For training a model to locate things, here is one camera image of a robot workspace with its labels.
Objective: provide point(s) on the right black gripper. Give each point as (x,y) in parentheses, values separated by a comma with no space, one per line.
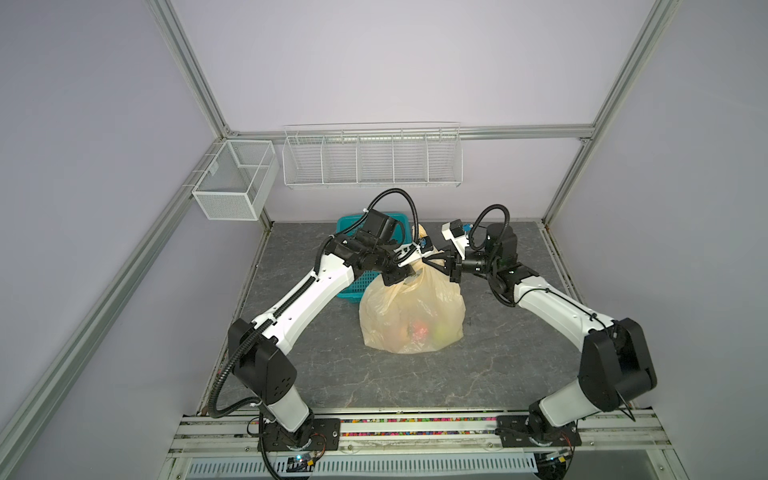
(451,269)

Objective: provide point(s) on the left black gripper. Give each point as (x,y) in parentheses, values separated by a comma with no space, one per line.
(400,274)

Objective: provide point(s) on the banana print plastic bag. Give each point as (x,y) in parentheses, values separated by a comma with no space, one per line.
(385,312)

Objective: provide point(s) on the large red fake strawberry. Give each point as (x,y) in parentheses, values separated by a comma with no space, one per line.
(419,330)

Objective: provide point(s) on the green fake pear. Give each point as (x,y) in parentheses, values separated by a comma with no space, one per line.
(444,334)

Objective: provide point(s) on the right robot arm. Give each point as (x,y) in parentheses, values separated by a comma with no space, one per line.
(615,365)

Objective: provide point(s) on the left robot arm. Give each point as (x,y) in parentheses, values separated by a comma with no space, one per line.
(259,348)

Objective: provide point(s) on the white mesh box basket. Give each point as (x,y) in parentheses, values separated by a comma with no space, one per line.
(236,183)

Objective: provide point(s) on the white vent grille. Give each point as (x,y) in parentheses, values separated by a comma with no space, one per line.
(392,466)

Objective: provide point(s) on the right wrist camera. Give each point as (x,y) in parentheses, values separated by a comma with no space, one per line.
(455,232)

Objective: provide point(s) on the white wire wall rack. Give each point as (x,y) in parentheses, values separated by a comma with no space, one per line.
(372,154)

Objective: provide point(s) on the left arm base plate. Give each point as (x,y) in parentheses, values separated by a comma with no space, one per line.
(314,434)

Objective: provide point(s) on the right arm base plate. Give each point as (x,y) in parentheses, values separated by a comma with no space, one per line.
(521,430)

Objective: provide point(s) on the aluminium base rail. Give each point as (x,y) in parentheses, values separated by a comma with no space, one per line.
(357,431)

